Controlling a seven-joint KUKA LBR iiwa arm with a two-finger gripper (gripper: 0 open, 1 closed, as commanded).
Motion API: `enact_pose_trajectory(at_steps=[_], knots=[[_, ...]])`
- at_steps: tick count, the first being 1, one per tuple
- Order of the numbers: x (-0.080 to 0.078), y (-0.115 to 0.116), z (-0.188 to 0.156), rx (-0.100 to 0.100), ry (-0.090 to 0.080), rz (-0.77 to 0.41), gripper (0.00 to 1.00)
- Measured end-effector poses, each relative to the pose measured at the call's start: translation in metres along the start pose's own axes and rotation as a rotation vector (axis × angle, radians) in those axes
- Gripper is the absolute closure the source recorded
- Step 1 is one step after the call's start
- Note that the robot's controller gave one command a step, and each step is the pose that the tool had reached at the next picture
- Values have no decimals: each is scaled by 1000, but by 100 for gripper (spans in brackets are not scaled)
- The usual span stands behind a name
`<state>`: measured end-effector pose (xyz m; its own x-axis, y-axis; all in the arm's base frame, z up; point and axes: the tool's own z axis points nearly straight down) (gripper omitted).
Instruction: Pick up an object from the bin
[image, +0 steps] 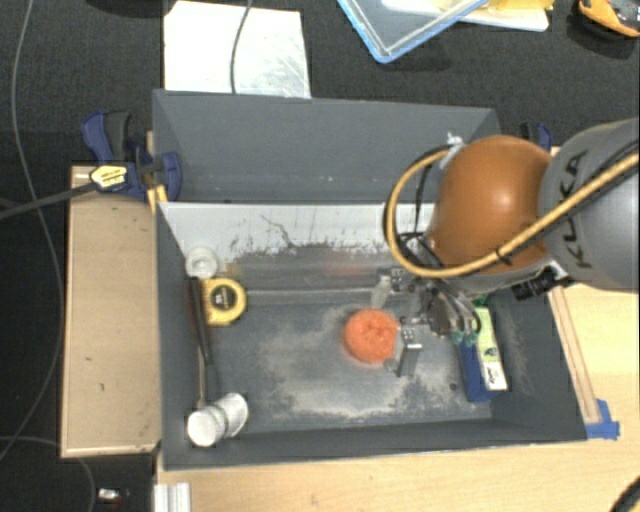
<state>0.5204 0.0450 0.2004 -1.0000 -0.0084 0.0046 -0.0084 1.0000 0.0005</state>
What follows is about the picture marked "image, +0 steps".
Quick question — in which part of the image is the blue and white box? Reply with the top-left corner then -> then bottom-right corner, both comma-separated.
456,304 -> 510,404

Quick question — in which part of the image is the orange ball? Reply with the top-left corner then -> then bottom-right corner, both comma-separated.
341,308 -> 402,367

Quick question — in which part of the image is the grey metal bin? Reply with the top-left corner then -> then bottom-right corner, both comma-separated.
151,88 -> 589,472

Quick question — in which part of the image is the yellow tape measure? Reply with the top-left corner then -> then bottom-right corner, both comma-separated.
199,277 -> 249,327

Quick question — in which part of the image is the white plastic bottle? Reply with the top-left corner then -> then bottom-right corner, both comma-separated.
185,392 -> 250,448

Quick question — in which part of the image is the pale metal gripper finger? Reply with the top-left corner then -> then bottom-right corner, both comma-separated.
394,327 -> 424,379
370,267 -> 407,309

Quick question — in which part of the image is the black long tool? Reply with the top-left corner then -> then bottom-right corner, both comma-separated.
188,277 -> 220,402

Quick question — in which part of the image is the black cylinder on white bracket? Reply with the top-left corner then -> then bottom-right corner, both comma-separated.
510,265 -> 572,302

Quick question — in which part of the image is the pale wood board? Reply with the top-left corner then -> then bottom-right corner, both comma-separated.
59,164 -> 164,459

